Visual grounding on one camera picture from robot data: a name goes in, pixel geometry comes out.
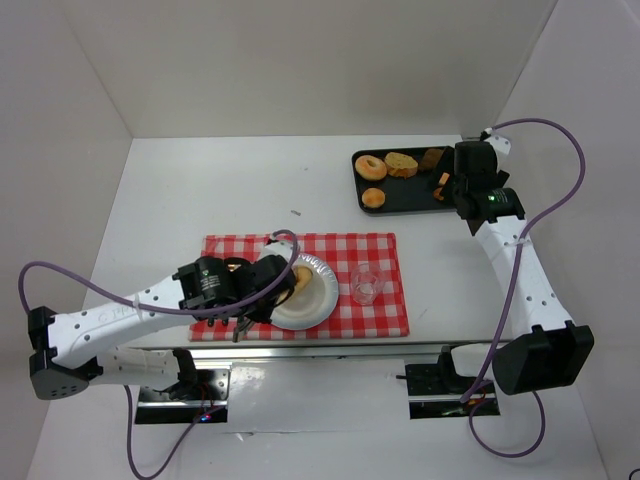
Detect twisted ring bread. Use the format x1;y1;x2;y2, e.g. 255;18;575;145
278;266;313;304

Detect silver metal tongs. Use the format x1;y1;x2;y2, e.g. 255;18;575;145
232;318;254;343

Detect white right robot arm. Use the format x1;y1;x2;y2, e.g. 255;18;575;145
439;128;594;397

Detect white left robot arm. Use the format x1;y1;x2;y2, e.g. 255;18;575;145
28;238;299;400

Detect brown bread piece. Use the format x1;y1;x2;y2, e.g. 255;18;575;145
418;148;444;171

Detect black bread tray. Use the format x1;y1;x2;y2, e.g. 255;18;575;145
351;146;455;215

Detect square toast slice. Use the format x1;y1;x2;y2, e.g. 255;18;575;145
384;152;418;179

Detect white round plate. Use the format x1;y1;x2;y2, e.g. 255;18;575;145
271;253;340;331

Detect small round bun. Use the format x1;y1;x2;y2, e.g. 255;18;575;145
361;188;386;209

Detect clear drinking glass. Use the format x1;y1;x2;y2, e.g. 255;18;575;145
350;263;386;305

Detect red white checkered cloth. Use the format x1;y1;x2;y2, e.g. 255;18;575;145
188;232;410;342

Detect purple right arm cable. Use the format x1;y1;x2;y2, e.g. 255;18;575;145
462;118;586;457

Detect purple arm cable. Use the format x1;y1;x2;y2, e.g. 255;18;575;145
462;118;586;457
18;229;301;480

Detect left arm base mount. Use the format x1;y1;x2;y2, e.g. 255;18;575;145
134;364;231;425

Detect ring bagel bread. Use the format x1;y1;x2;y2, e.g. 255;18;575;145
354;155;387;181

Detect aluminium rail front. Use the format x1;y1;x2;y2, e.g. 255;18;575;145
184;341;471;362

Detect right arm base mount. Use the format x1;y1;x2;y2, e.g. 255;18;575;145
395;350;500;420

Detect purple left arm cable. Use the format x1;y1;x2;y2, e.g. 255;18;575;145
18;229;301;480

